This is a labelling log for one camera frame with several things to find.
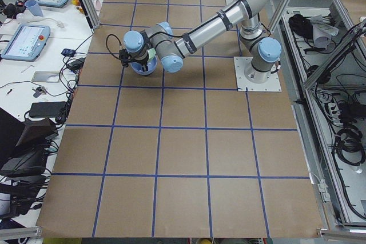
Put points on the pink cup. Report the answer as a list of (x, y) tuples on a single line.
[(97, 5)]

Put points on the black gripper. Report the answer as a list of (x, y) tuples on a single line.
[(143, 62)]

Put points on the green bowl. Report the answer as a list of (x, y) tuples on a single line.
[(151, 53)]

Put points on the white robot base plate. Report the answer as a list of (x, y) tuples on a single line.
[(248, 79)]

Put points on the black smartphone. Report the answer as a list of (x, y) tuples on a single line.
[(46, 109)]

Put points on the silver metal tray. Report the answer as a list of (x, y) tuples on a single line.
[(46, 77)]

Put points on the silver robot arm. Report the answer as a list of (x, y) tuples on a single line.
[(159, 41)]

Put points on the light blue plastic cup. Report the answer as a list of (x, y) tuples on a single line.
[(34, 8)]

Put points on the lower teach pendant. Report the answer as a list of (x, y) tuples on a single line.
[(27, 43)]

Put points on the blue bowl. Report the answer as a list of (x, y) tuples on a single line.
[(145, 70)]

